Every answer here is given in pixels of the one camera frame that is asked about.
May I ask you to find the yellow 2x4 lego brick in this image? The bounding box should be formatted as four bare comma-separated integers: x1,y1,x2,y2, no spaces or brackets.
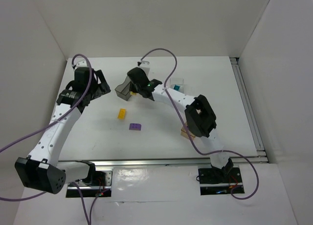
117,109,127,120

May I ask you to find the teal 2x4 lego brick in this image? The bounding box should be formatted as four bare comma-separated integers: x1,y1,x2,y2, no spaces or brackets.
174,85,180,91

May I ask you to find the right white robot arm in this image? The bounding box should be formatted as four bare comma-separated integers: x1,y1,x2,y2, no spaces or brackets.
127,67,233,177

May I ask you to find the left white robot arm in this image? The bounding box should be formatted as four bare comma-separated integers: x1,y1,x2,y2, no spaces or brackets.
15,60,111,194

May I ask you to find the dark grey transparent container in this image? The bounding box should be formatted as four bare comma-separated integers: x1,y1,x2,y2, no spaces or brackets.
114,76,131,101

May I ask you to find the clear transparent container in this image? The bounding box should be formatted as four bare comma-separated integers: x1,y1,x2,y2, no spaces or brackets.
170,78,184,93

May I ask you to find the purple sloped lego brick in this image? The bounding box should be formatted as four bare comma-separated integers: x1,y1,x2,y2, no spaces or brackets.
129,123,142,131

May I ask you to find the orange transparent container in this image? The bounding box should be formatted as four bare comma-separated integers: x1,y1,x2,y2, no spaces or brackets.
180,126,196,140

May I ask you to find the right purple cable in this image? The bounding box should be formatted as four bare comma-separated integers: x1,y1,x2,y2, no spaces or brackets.
138,48,260,201

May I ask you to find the purple cable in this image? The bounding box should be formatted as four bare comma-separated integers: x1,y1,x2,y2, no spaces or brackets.
0,54,95,225
138,48,260,201

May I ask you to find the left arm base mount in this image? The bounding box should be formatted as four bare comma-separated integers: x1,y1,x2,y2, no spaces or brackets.
76,169,113,198

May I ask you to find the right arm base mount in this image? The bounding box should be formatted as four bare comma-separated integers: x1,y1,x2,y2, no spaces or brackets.
196,167,245,196

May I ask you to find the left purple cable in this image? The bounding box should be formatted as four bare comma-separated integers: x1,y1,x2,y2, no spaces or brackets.
0,54,95,225

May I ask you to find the aluminium rail frame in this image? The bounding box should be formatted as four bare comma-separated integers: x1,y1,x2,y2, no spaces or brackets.
57,57,269,167

